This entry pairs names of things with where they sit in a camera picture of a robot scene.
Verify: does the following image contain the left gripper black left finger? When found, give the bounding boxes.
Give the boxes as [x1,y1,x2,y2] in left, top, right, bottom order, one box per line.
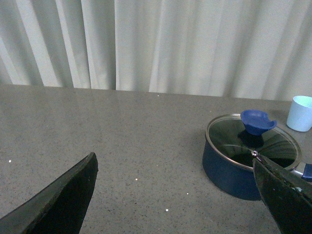
[0,153,98,234]

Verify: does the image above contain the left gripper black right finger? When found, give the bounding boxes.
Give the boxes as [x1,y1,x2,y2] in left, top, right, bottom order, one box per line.
[253,156,312,234]

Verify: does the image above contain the glass lid with blue knob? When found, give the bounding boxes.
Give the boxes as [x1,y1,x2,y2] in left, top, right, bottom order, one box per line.
[206,110,301,170]

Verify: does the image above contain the dark blue saucepan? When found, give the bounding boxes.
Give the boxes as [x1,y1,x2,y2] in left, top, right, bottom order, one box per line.
[202,139,312,201]

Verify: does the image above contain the light blue cup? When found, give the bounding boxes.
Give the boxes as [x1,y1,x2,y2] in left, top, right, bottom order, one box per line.
[286,96,312,132]

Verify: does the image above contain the white curtain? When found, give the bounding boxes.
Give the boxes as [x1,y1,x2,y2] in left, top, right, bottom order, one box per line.
[0,0,312,100]

